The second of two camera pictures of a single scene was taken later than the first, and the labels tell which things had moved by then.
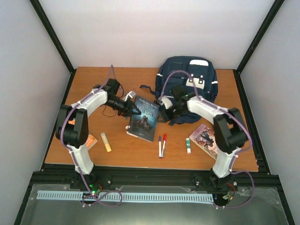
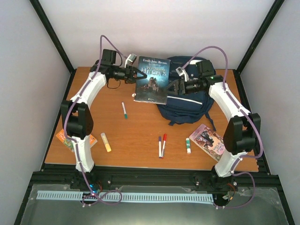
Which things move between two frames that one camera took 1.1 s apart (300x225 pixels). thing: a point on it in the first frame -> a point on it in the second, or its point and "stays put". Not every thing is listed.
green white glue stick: [188, 146] stays put
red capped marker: [164, 141] stays put
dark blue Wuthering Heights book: [143, 125] -> [153, 88]
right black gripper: [165, 116] -> [176, 84]
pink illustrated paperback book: [205, 137] stays put
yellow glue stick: [105, 140] stays put
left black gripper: [126, 110] -> [130, 72]
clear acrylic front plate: [243, 206] stays put
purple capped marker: [160, 147] stays put
